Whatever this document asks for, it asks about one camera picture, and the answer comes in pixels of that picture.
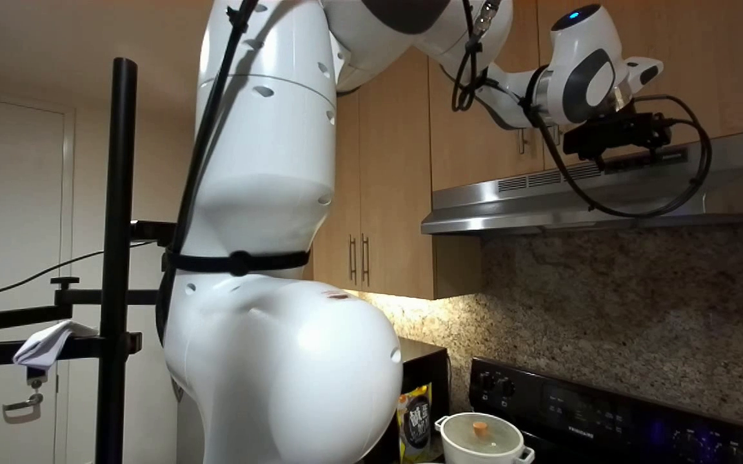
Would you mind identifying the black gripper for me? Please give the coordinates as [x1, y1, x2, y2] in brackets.
[561, 106, 677, 164]

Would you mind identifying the black stove control panel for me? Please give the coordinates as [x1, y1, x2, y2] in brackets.
[466, 358, 743, 464]

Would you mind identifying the stainless steel range hood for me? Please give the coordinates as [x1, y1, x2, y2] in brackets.
[421, 126, 743, 238]

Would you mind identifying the wide light wood cabinet door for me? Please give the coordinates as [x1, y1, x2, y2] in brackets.
[428, 47, 541, 194]

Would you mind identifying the tall light wood cabinet door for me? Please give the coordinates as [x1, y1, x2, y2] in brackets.
[309, 87, 361, 292]
[355, 50, 437, 301]

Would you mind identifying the dark countertop appliance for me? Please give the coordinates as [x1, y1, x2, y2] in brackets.
[384, 336, 451, 464]

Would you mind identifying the glass pot lid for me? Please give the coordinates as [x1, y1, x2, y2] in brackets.
[439, 409, 527, 456]

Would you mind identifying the white cooking pot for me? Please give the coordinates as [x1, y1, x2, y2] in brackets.
[433, 409, 539, 464]

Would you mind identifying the yellow black snack bag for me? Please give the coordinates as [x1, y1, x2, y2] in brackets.
[394, 381, 439, 464]

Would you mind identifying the white cloth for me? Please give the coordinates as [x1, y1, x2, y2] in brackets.
[10, 316, 101, 374]

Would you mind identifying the white room door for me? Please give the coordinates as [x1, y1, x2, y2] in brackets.
[0, 90, 78, 464]

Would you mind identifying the silver bar cabinet handle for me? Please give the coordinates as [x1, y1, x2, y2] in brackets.
[346, 235, 361, 283]
[358, 233, 373, 288]

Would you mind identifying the black strap band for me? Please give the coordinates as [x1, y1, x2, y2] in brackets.
[163, 248, 315, 278]

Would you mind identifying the black metal camera stand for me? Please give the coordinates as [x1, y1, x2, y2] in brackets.
[0, 56, 179, 464]

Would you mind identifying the thin black cable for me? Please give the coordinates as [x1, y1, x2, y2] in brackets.
[0, 248, 108, 306]

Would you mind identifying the silver door handle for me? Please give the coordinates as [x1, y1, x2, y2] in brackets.
[0, 392, 47, 426]

